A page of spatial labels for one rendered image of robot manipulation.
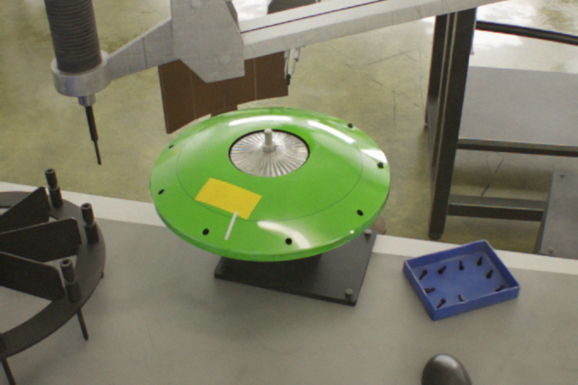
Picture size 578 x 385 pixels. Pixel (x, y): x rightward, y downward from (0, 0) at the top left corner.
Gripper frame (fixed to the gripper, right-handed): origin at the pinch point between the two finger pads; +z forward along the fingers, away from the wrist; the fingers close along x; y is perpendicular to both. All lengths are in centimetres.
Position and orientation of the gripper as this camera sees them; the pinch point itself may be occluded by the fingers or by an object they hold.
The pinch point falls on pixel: (288, 77)
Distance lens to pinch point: 104.4
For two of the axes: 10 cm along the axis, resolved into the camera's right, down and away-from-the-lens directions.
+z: -1.4, 9.5, -2.9
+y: -1.3, -3.1, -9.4
